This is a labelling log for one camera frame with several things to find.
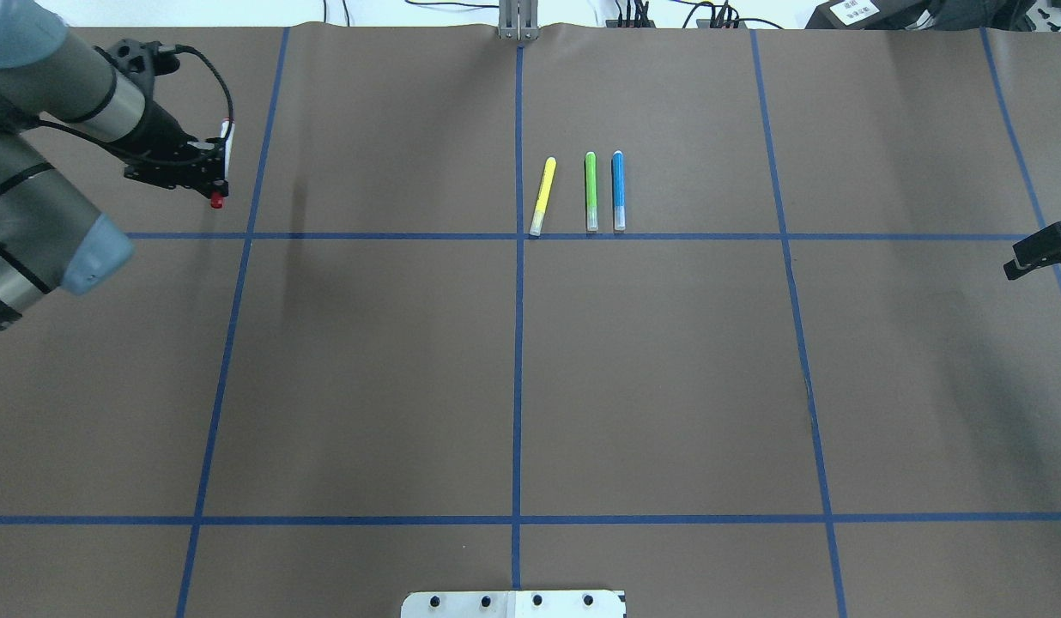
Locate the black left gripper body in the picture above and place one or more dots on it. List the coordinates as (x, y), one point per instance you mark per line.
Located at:
(163, 132)

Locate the yellow highlighter pen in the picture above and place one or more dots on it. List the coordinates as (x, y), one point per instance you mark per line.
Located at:
(542, 197)

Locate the blue highlighter pen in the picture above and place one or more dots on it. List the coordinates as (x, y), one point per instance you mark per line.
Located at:
(619, 191)

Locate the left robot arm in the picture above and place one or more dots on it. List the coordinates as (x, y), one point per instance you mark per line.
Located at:
(53, 238)

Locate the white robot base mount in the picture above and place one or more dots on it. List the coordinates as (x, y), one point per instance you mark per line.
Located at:
(532, 603)

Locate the green highlighter pen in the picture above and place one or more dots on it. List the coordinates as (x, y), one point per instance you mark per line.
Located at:
(590, 191)

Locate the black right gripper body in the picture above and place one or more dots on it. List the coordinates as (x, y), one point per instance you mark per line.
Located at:
(1040, 252)

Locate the grey aluminium post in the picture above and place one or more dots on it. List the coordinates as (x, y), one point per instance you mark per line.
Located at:
(518, 20)

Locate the black power box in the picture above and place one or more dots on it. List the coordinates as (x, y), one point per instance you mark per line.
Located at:
(867, 15)

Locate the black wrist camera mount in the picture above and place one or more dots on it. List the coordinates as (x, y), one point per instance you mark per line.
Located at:
(141, 62)

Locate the red whiteboard marker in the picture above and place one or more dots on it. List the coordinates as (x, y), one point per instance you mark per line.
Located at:
(224, 147)

